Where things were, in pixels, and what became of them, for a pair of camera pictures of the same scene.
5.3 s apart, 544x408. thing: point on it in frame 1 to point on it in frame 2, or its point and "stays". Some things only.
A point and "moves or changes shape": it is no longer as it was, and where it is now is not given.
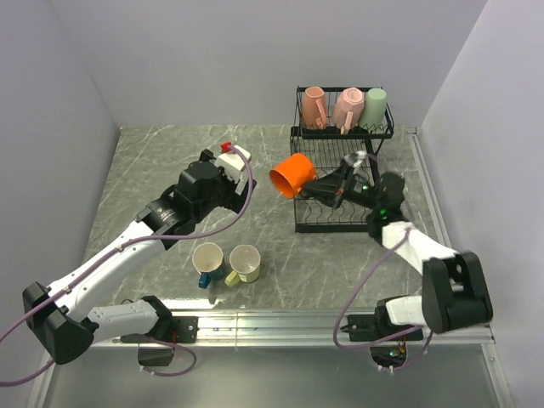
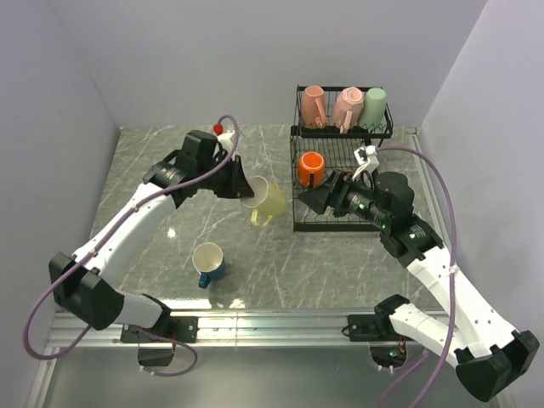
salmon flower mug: x=314 y=109 stays
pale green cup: x=372 y=112 stays
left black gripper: x=234 y=201 to x=238 y=186
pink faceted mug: x=348 y=109 stays
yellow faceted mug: x=245 y=261 to x=269 y=201
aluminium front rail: x=291 y=328 stays
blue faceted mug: x=207 y=258 stays
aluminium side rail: x=415 y=137 stays
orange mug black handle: x=290 y=175 moves or changes shape
